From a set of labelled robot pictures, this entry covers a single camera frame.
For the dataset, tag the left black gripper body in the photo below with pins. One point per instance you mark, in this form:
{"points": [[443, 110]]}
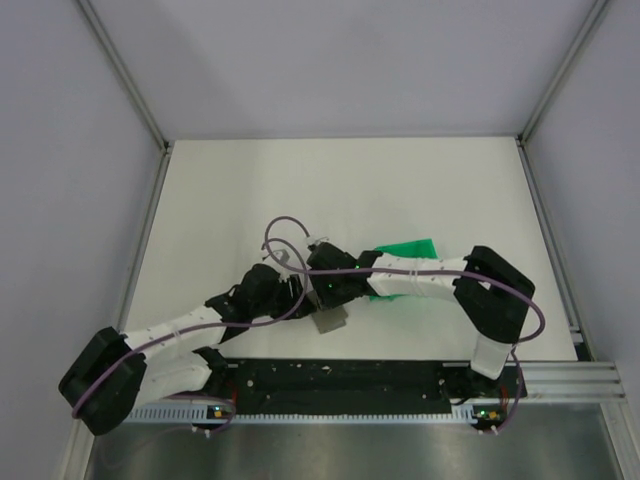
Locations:
{"points": [[277, 303]]}

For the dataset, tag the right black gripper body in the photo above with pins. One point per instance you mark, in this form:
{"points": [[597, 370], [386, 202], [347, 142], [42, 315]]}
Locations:
{"points": [[323, 281]]}

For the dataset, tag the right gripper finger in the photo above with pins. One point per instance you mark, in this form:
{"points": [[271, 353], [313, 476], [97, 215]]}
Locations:
{"points": [[345, 293], [317, 300]]}

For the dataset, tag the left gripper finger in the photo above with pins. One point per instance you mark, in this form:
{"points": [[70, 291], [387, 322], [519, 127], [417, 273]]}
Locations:
{"points": [[306, 308], [295, 287]]}

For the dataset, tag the grey card holder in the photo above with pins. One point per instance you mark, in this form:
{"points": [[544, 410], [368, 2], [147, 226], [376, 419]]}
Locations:
{"points": [[327, 321]]}

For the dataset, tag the green plastic bin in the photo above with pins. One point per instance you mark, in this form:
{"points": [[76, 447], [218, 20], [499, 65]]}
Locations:
{"points": [[424, 249]]}

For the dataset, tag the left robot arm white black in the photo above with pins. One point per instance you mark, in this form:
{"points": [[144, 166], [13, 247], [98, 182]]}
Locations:
{"points": [[118, 372]]}

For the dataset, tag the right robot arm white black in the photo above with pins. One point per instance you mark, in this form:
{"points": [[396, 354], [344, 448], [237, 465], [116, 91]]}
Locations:
{"points": [[492, 292]]}

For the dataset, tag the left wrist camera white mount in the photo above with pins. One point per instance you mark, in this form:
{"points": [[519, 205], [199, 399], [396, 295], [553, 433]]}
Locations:
{"points": [[278, 257]]}

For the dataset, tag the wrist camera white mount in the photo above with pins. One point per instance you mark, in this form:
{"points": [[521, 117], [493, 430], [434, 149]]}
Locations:
{"points": [[278, 257], [313, 241]]}

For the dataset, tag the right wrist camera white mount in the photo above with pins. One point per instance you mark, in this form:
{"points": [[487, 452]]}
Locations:
{"points": [[313, 241]]}

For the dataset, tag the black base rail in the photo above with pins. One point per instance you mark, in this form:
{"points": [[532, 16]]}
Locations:
{"points": [[353, 386]]}

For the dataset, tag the white slotted cable duct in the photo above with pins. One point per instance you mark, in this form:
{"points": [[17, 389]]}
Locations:
{"points": [[187, 413]]}

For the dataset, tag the left aluminium frame post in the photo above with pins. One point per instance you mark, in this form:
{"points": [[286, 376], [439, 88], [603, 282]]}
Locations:
{"points": [[122, 73]]}

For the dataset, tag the aluminium frame post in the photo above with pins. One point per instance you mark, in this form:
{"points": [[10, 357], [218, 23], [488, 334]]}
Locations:
{"points": [[122, 73], [577, 47]]}

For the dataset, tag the right aluminium frame post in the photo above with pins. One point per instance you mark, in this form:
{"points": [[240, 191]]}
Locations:
{"points": [[577, 47]]}

